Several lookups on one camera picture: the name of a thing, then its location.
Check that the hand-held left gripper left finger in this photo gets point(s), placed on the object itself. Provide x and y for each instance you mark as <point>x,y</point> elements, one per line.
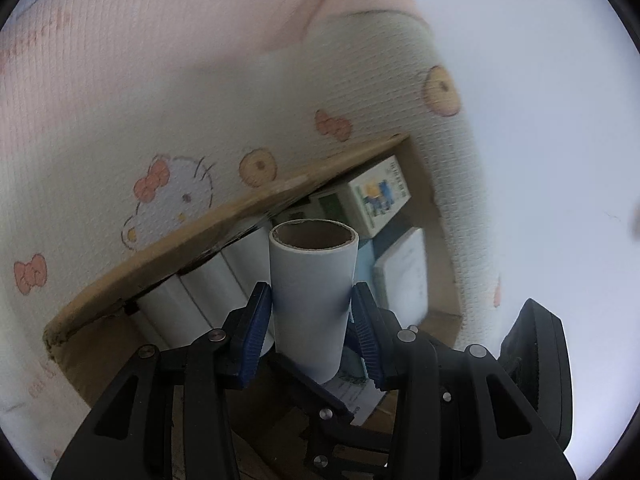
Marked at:
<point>255,330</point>

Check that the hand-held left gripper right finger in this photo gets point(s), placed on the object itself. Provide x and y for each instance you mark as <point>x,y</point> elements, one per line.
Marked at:
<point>367,340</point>

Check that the large white paper roll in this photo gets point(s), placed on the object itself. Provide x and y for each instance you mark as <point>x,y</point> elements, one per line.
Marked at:
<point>210,290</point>
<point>310,300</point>
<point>170,315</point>
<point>245,265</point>

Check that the brown cardboard box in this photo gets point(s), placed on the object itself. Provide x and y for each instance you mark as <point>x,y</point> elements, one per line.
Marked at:
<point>100,360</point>

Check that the white printed leaflet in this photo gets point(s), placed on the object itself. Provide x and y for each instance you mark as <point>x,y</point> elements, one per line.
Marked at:
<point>350,387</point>

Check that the flat white pack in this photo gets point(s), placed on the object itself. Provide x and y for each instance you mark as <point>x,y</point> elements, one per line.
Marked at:
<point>405,280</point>

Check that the white device with green screen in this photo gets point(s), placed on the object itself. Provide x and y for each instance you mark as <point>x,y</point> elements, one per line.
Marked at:
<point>330,205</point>

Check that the small yellow blue printed box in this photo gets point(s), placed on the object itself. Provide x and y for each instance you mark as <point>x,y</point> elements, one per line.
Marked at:
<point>380,195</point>

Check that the pink cartoon printed blanket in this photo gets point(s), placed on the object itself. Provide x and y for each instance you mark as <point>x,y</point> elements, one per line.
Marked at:
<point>150,85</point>

